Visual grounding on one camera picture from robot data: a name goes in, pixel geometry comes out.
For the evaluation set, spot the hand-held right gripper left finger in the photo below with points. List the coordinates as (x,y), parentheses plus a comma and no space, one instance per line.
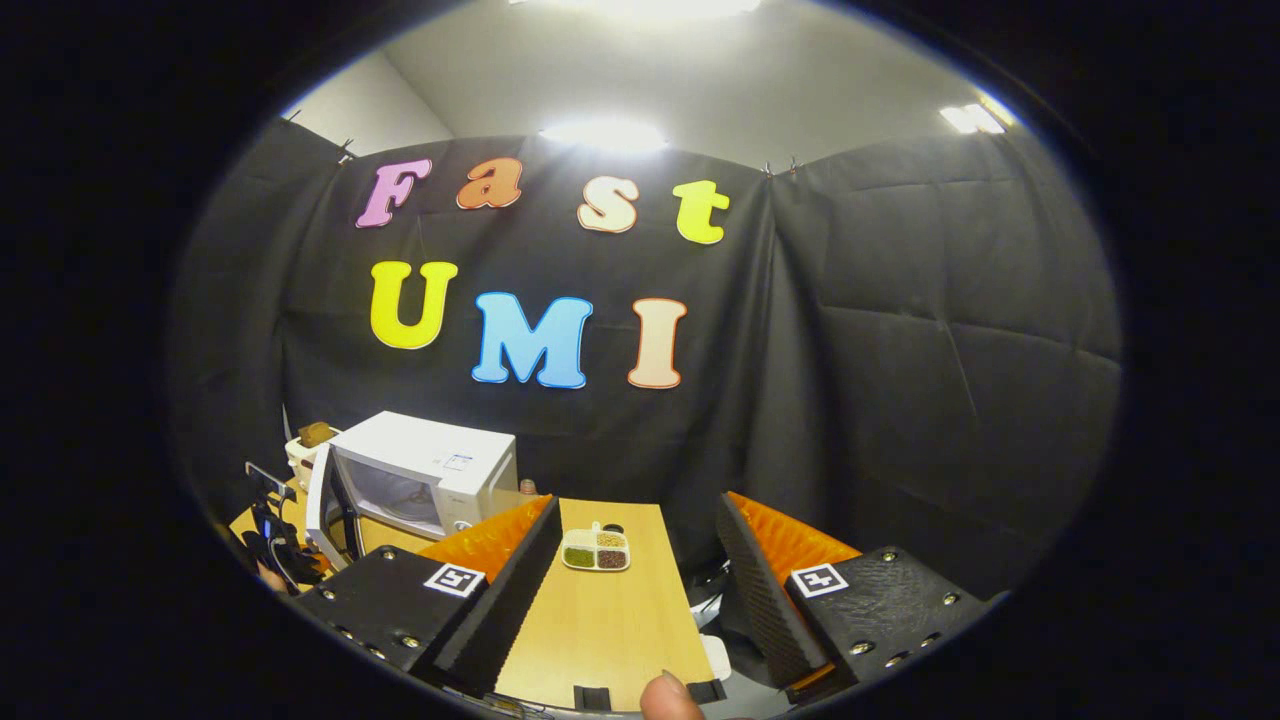
(515,610)

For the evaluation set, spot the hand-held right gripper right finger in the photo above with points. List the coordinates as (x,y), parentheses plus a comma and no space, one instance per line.
(760,610)

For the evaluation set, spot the white microwave oven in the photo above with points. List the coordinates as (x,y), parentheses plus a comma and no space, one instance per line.
(420,450)

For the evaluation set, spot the white plastic item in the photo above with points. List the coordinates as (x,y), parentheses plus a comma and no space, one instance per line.
(716,658)

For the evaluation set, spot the white toaster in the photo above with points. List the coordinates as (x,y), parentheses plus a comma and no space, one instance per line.
(298,462)

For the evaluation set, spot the black table clamp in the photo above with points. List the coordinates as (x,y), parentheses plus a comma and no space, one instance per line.
(707,691)
(591,698)

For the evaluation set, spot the divided plate of grains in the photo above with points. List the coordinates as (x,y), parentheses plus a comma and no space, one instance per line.
(596,550)

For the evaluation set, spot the brown toast slice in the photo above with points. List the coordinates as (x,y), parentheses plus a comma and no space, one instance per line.
(316,434)

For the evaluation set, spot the black backdrop cloth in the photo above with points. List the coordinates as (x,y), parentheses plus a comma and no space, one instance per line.
(850,350)

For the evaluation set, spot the ceiling light panel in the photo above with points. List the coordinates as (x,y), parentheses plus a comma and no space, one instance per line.
(640,5)
(972,117)
(603,134)

